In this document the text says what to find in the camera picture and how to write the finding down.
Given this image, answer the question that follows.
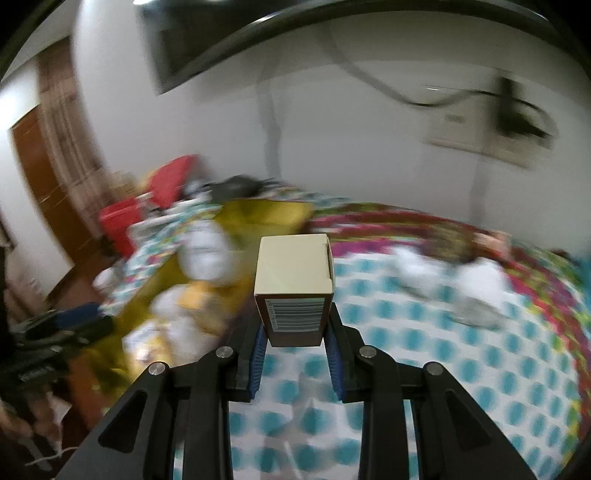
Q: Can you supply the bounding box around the clear plastic bag bundle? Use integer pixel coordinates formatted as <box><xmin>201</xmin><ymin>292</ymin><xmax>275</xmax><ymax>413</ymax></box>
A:
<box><xmin>149</xmin><ymin>282</ymin><xmax>235</xmax><ymax>353</ymax></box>

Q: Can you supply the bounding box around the cream cardboard box with barcode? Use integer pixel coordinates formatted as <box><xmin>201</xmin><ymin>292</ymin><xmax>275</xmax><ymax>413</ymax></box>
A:
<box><xmin>253</xmin><ymin>234</ymin><xmax>335</xmax><ymax>348</ymax></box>

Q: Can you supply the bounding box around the olive yellow yarn ball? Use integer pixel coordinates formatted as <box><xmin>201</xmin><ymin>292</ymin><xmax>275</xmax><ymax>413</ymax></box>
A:
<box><xmin>424</xmin><ymin>224</ymin><xmax>474</xmax><ymax>264</ymax></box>

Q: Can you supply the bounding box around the gold storage box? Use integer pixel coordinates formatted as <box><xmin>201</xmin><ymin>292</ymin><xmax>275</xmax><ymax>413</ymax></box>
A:
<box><xmin>68</xmin><ymin>199</ymin><xmax>314</xmax><ymax>428</ymax></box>

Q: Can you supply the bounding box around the colourful dotted bedsheet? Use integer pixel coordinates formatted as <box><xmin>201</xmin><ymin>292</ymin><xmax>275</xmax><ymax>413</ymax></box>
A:
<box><xmin>98</xmin><ymin>186</ymin><xmax>588</xmax><ymax>480</ymax></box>

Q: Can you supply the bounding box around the white plastic bag bundle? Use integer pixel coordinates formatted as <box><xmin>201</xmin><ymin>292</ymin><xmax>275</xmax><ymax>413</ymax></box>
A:
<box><xmin>391</xmin><ymin>246</ymin><xmax>455</xmax><ymax>299</ymax></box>

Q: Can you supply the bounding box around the black set-top box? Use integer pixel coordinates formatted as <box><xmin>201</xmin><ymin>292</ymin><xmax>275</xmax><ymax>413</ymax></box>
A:
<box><xmin>211</xmin><ymin>175</ymin><xmax>266</xmax><ymax>204</ymax></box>

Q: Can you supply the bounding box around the brown haired doll figurine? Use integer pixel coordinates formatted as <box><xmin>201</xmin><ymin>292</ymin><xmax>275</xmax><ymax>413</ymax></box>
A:
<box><xmin>473</xmin><ymin>231</ymin><xmax>512</xmax><ymax>263</ymax></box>

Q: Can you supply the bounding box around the red gift bag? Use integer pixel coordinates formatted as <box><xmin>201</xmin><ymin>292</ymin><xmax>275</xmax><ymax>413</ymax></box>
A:
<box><xmin>99</xmin><ymin>155</ymin><xmax>200</xmax><ymax>259</ymax></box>

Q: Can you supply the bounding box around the wooden door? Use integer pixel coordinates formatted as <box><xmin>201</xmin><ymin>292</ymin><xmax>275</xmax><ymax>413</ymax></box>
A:
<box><xmin>10</xmin><ymin>107</ymin><xmax>98</xmax><ymax>292</ymax></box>

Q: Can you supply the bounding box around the black power adapter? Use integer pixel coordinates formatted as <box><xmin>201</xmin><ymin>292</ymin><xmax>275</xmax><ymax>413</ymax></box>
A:
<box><xmin>494</xmin><ymin>76</ymin><xmax>550</xmax><ymax>140</ymax></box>

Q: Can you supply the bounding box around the grey hanging cable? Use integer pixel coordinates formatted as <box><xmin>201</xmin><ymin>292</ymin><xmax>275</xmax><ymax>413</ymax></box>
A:
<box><xmin>255</xmin><ymin>50</ymin><xmax>286</xmax><ymax>181</ymax></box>

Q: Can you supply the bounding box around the beige wall socket panel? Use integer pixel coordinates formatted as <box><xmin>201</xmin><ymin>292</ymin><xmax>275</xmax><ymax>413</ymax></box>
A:
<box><xmin>423</xmin><ymin>94</ymin><xmax>558</xmax><ymax>170</ymax></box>

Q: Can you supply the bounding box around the black adapter cable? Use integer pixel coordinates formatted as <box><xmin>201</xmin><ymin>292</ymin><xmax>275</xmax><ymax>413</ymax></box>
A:
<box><xmin>322</xmin><ymin>22</ymin><xmax>555</xmax><ymax>139</ymax></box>

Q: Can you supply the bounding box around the wall mounted television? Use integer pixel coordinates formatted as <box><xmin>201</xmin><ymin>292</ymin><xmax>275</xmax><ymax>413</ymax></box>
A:
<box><xmin>135</xmin><ymin>0</ymin><xmax>569</xmax><ymax>96</ymax></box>

